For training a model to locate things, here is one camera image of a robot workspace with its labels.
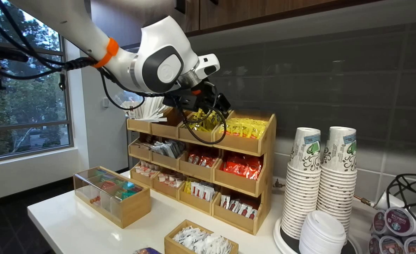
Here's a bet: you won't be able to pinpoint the heap of large red packets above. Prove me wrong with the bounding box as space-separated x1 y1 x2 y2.
222 155 264 181

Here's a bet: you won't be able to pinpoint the heap of tea bags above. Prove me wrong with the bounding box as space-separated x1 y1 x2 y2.
93 169 143 201

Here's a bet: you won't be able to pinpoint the open wooden box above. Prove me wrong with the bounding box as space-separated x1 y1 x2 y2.
164 219 239 254

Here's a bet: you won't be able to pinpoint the heap of white packets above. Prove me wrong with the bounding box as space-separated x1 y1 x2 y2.
172 226 233 254

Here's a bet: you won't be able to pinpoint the stack of paper cups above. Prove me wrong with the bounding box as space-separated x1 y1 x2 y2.
281 127 322 241
316 126 357 234

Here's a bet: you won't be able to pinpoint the row of yellow white packets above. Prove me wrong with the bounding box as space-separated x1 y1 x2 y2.
184 179 216 202

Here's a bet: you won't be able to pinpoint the heap of small red packets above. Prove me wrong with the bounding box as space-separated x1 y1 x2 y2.
188 151 218 168

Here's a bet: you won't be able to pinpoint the stack of white cup lids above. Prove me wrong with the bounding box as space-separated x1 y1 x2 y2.
299 210 347 254

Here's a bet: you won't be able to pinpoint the row of red white packets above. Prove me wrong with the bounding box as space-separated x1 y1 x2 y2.
220 194 259 220

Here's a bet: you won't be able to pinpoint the heap of yellow packets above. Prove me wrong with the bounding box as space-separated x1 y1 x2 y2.
183 109 227 133

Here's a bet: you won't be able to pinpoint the camera on mount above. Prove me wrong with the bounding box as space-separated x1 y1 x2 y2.
0 42 29 91

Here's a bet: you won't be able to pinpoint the heap of black packets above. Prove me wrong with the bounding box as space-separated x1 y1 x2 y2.
149 139 186 159

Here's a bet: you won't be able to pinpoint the colourful packet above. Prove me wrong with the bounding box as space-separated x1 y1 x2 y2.
132 247 163 254

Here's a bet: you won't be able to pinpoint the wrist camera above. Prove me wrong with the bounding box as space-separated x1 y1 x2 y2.
163 92 198 111

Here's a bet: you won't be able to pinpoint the wooden rack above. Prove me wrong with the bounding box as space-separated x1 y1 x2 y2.
126 108 277 236

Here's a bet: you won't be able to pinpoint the window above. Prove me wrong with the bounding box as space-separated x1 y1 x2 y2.
0 0 74 165

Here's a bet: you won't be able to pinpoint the black wire basket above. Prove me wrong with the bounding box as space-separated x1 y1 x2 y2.
385 174 416 241

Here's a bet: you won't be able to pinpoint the wooden wall cabinets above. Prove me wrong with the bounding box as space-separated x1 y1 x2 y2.
90 0 383 37

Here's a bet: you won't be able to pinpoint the heap of creamer cups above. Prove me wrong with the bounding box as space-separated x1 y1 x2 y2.
134 161 160 177
157 171 184 188

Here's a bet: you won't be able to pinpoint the round white cup carousel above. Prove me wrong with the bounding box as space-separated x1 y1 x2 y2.
273 216 363 254

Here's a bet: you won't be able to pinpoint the wooden box with clear lid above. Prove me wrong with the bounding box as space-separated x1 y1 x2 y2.
73 166 152 229

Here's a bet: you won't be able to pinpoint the bundle of white stir sticks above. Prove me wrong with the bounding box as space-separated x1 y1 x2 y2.
121 97 170 123

